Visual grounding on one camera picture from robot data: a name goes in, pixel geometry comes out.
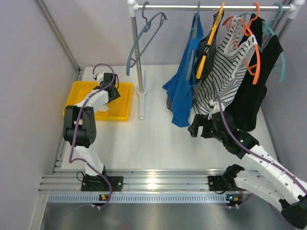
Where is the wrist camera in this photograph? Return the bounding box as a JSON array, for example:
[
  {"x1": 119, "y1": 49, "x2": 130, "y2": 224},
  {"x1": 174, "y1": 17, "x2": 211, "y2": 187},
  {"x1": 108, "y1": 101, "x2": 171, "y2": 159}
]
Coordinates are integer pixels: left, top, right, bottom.
[
  {"x1": 94, "y1": 71, "x2": 105, "y2": 82},
  {"x1": 208, "y1": 100, "x2": 225, "y2": 120}
]

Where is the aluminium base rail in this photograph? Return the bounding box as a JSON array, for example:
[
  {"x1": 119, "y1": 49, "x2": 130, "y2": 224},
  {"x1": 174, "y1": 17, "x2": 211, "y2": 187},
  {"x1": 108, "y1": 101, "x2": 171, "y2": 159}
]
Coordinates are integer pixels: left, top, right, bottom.
[{"x1": 38, "y1": 169, "x2": 264, "y2": 192}]

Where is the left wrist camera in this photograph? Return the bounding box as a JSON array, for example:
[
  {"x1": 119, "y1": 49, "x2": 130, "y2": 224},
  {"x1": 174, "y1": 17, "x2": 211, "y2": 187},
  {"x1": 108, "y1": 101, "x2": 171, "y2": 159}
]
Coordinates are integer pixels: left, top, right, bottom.
[{"x1": 94, "y1": 71, "x2": 105, "y2": 82}]

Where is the clothes rack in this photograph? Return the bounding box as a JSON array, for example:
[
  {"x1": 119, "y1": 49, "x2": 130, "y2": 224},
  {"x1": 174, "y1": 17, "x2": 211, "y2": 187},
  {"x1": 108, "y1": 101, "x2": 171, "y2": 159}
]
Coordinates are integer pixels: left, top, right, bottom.
[{"x1": 126, "y1": 0, "x2": 305, "y2": 120}]

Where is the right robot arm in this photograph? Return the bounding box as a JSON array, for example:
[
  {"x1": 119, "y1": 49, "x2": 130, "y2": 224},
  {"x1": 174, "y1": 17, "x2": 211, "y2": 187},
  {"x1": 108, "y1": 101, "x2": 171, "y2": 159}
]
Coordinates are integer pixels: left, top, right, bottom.
[{"x1": 188, "y1": 112, "x2": 307, "y2": 230}]

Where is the slotted cable duct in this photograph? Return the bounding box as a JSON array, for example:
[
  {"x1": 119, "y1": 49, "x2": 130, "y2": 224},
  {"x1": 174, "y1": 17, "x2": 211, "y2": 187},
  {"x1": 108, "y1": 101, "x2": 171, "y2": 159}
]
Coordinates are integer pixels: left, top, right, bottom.
[{"x1": 47, "y1": 193, "x2": 242, "y2": 204}]

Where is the empty grey-blue hanger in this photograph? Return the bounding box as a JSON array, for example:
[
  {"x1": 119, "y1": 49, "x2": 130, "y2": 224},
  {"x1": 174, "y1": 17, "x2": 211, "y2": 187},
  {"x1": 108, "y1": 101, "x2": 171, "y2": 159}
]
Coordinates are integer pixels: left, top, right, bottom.
[{"x1": 126, "y1": 1, "x2": 168, "y2": 77}]

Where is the orange hanger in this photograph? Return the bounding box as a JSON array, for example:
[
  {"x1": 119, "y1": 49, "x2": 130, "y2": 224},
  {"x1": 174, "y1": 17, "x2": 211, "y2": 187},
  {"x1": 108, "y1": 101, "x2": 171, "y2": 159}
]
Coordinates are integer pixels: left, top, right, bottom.
[{"x1": 222, "y1": 2, "x2": 261, "y2": 85}]

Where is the grey-blue hanger with blue top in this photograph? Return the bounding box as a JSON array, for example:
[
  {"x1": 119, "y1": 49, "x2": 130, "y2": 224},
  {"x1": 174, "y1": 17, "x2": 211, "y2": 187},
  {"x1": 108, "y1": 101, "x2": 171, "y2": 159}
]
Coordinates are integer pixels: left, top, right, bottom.
[{"x1": 185, "y1": 2, "x2": 201, "y2": 81}]

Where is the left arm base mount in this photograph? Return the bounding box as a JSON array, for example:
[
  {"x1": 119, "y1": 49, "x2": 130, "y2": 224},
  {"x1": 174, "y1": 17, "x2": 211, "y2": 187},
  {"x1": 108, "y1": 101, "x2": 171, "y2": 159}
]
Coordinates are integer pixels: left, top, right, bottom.
[{"x1": 81, "y1": 174, "x2": 124, "y2": 192}]

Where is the blue tank top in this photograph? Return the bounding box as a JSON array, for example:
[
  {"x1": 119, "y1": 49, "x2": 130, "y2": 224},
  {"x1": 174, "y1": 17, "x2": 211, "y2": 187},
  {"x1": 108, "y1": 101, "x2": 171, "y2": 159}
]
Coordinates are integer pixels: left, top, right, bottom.
[{"x1": 163, "y1": 13, "x2": 203, "y2": 127}]

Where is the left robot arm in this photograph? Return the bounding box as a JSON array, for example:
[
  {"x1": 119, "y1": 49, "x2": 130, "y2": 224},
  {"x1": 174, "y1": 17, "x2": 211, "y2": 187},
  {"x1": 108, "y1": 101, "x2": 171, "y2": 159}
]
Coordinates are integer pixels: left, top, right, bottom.
[{"x1": 63, "y1": 72, "x2": 120, "y2": 190}]

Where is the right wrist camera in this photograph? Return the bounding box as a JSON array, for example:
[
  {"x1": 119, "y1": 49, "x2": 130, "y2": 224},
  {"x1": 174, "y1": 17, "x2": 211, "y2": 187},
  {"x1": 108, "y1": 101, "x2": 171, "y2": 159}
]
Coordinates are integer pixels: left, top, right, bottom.
[{"x1": 208, "y1": 100, "x2": 225, "y2": 120}]

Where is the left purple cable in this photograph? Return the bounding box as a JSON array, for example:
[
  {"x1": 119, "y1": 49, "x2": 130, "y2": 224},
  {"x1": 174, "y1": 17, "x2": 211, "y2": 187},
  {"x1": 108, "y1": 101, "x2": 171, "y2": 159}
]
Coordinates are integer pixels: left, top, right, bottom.
[{"x1": 69, "y1": 63, "x2": 114, "y2": 210}]

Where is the yellow hanger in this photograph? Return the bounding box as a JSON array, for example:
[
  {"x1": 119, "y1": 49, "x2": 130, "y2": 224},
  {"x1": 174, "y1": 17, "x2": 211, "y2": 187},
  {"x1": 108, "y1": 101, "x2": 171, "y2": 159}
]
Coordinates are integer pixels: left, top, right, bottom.
[{"x1": 196, "y1": 2, "x2": 225, "y2": 80}]

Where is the dark striped tank top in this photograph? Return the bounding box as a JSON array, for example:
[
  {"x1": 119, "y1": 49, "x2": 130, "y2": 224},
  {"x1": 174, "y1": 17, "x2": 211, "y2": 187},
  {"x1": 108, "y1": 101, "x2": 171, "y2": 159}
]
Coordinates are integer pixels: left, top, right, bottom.
[{"x1": 166, "y1": 11, "x2": 225, "y2": 113}]

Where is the white striped tank top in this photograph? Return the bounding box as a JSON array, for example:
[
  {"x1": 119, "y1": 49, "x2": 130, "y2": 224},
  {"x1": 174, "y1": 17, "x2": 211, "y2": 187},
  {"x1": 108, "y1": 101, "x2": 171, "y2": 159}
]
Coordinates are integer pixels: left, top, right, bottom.
[{"x1": 193, "y1": 16, "x2": 258, "y2": 115}]

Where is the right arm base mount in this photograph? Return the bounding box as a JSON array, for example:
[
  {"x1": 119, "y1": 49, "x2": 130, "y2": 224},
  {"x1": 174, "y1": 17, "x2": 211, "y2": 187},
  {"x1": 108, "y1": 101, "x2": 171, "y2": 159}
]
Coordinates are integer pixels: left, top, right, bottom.
[{"x1": 208, "y1": 175, "x2": 240, "y2": 192}]

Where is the black tank top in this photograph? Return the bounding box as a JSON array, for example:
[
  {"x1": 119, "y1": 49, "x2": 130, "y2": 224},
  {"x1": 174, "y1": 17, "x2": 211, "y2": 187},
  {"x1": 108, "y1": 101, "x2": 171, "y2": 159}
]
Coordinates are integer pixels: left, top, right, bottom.
[{"x1": 213, "y1": 13, "x2": 284, "y2": 132}]

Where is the teal hanger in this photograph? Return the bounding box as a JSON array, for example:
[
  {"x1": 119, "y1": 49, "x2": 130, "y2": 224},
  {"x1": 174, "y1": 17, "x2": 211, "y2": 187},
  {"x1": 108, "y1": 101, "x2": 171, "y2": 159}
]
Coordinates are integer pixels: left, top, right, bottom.
[{"x1": 240, "y1": 2, "x2": 286, "y2": 90}]

